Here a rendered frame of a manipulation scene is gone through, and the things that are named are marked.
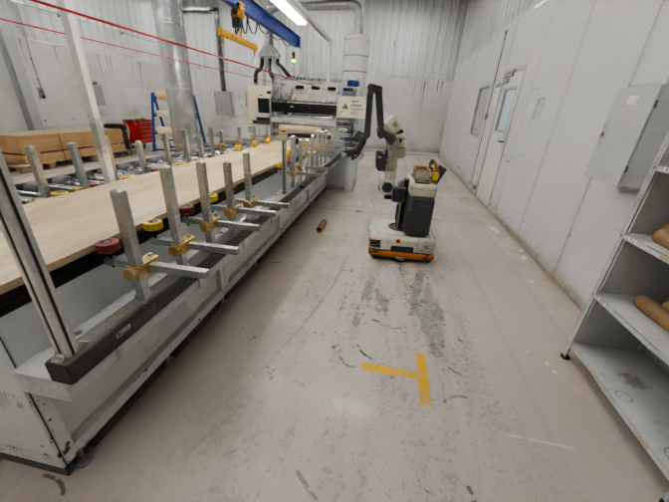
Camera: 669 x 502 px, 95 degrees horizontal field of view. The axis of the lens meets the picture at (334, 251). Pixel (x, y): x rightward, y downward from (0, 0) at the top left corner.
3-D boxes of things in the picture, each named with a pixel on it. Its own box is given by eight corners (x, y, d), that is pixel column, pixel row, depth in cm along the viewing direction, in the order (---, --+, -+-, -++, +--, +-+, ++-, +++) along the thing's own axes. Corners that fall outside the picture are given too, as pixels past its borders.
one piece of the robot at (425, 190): (419, 229, 362) (433, 156, 327) (427, 248, 313) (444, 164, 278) (391, 227, 365) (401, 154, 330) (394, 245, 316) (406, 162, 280)
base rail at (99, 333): (340, 157, 550) (341, 151, 546) (74, 385, 93) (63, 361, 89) (336, 156, 551) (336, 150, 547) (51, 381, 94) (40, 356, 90)
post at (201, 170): (216, 249, 170) (205, 159, 149) (213, 252, 166) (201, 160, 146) (210, 248, 170) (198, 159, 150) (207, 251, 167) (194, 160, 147)
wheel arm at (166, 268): (210, 277, 120) (209, 267, 118) (205, 281, 117) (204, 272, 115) (112, 263, 126) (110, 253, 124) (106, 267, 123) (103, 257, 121)
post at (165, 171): (188, 267, 146) (171, 164, 126) (184, 271, 143) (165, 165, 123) (182, 266, 147) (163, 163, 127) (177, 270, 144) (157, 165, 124)
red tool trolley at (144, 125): (157, 146, 979) (152, 119, 945) (142, 149, 910) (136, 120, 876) (143, 145, 980) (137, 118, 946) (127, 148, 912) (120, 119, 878)
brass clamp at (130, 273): (161, 266, 126) (159, 255, 124) (137, 282, 114) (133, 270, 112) (148, 264, 127) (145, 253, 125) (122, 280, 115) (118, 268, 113)
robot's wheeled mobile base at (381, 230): (423, 239, 372) (427, 219, 361) (433, 263, 314) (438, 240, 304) (368, 234, 377) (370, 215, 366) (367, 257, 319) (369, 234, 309)
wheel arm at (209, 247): (240, 254, 143) (239, 245, 141) (236, 257, 140) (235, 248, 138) (155, 243, 149) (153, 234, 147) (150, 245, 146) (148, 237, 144)
